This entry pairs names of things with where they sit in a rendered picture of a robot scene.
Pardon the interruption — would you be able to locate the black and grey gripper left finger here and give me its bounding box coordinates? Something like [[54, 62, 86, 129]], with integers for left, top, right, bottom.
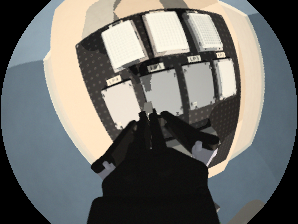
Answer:
[[91, 102, 151, 182]]

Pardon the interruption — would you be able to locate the grey angled control panel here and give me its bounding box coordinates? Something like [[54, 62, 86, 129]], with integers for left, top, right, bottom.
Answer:
[[166, 127, 218, 157]]

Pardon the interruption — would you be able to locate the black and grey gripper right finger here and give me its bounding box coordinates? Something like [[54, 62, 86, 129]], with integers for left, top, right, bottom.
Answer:
[[147, 101, 220, 177]]

